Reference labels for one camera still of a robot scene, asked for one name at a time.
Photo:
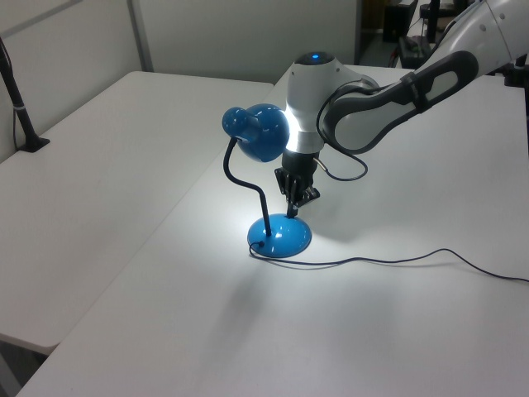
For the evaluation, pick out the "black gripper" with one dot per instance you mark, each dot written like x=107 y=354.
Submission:
x=298 y=167

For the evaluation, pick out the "blue desk lamp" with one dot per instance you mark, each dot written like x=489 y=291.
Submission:
x=281 y=240

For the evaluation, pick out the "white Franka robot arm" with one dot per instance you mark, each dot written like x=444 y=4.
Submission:
x=306 y=82

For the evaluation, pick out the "black clamp stand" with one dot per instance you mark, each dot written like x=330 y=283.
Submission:
x=514 y=72

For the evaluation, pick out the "black camera stand pole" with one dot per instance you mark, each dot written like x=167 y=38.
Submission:
x=20 y=111

